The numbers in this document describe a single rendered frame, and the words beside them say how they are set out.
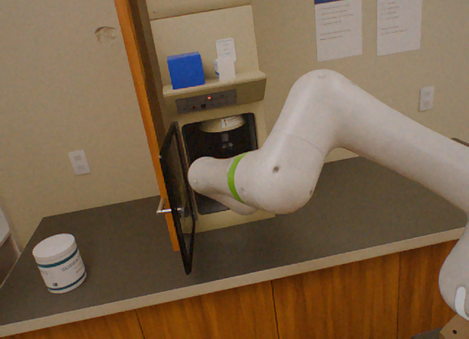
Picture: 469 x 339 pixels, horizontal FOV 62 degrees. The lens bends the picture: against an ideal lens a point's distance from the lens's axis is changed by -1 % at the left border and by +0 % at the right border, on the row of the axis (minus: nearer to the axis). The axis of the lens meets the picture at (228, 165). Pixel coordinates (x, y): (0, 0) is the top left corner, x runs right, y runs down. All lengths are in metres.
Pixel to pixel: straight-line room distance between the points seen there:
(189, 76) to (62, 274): 0.75
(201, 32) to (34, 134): 0.93
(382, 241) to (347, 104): 0.77
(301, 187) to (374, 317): 1.01
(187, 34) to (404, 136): 0.78
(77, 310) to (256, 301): 0.57
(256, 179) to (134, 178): 1.27
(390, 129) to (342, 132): 0.08
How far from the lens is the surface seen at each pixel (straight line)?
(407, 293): 1.60
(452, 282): 0.80
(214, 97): 1.24
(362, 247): 1.36
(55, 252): 1.36
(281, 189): 0.64
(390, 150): 0.74
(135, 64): 1.21
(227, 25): 1.30
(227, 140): 1.43
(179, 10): 1.28
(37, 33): 1.79
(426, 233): 1.45
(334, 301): 1.48
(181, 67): 1.19
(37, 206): 2.02
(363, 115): 0.71
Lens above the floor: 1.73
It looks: 23 degrees down
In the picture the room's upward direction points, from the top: 9 degrees counter-clockwise
